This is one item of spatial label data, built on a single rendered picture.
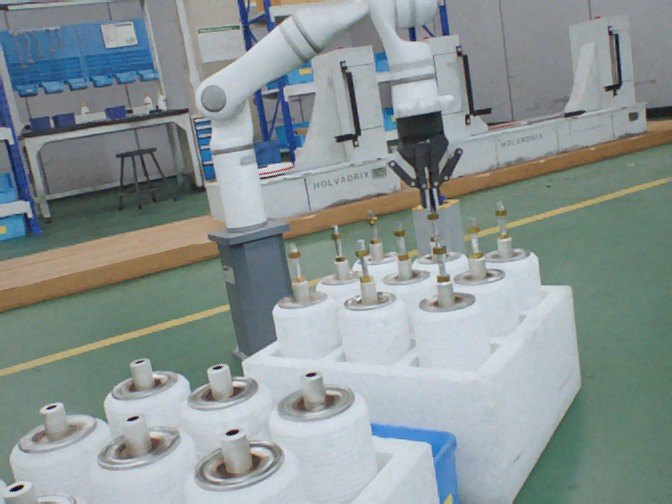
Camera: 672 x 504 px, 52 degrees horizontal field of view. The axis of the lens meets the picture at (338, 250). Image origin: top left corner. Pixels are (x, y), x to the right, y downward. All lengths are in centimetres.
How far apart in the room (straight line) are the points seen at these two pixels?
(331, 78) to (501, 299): 258
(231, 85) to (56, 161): 789
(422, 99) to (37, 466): 74
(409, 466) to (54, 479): 34
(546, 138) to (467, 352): 323
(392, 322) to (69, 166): 849
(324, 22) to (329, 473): 98
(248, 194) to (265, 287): 20
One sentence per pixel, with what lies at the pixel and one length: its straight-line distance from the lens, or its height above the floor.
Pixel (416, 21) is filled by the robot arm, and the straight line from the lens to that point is 114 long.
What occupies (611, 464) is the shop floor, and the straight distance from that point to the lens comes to 104.
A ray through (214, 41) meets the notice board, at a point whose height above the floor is 141.
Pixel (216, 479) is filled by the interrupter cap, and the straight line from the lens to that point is 58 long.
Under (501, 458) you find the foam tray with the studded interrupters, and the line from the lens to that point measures 91.
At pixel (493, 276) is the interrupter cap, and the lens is 102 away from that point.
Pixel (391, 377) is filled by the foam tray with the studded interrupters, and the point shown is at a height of 17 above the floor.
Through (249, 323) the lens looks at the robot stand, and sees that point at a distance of 153.
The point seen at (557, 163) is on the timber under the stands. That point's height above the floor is 4.
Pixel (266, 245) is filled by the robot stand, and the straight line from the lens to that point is 150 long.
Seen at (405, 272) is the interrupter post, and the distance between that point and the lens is 107.
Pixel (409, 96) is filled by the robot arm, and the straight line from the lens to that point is 112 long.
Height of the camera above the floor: 52
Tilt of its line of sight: 11 degrees down
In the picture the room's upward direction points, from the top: 10 degrees counter-clockwise
